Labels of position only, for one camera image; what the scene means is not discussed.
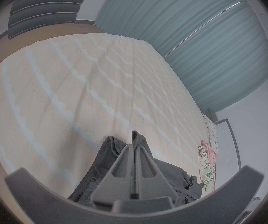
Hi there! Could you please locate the pink garment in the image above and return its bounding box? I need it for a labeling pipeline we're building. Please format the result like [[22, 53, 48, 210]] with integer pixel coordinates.
[[200, 139, 219, 164]]

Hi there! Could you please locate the bed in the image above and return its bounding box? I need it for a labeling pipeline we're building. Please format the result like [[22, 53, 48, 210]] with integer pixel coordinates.
[[0, 32, 242, 203]]

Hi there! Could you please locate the white printed pillow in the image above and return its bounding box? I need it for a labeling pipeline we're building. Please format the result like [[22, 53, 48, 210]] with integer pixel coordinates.
[[202, 113, 219, 157]]

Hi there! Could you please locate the black chest of drawers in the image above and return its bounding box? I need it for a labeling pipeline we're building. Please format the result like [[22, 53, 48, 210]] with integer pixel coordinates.
[[7, 0, 86, 40]]

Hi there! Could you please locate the blue-green curtain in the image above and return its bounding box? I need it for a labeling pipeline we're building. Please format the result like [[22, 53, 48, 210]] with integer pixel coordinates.
[[94, 0, 244, 58], [164, 0, 268, 113]]

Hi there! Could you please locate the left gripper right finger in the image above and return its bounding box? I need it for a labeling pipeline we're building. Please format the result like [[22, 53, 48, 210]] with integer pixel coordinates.
[[135, 146, 178, 206]]

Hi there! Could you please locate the white printed pyjama garment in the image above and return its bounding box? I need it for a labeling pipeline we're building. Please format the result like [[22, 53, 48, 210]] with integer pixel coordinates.
[[197, 146, 216, 192]]

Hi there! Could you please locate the grey bedside table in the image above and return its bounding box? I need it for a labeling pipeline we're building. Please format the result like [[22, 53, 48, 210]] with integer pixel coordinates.
[[198, 105, 219, 124]]

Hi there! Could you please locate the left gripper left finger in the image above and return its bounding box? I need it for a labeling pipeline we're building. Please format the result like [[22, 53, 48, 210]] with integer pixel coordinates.
[[92, 144, 135, 208]]

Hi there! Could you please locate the black T-shirt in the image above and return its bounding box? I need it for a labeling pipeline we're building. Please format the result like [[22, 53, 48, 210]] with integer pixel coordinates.
[[67, 130, 205, 206]]

